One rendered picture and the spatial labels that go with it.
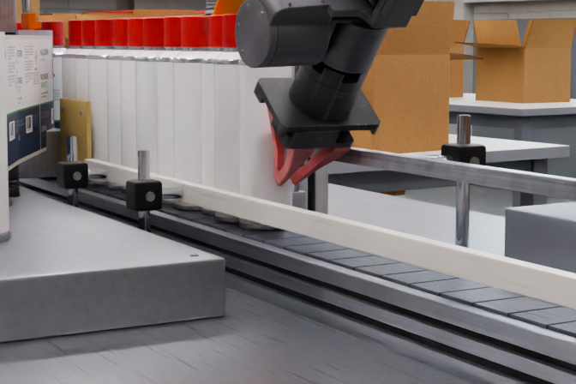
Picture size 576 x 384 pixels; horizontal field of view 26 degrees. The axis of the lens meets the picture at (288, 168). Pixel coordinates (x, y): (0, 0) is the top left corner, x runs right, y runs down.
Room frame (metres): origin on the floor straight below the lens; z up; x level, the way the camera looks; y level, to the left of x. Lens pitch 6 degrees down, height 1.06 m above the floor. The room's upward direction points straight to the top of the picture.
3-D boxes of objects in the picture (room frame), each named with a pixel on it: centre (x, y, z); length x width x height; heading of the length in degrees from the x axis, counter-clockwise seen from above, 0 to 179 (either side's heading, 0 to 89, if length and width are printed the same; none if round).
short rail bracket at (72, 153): (1.44, 0.23, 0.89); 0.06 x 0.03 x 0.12; 119
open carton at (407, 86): (3.24, -0.20, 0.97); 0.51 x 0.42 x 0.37; 129
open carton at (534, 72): (5.66, -1.03, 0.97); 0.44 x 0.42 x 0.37; 120
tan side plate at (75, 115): (1.57, 0.27, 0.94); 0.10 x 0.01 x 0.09; 29
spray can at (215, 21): (1.29, 0.06, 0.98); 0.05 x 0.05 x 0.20
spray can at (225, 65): (1.24, 0.05, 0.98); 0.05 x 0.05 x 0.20
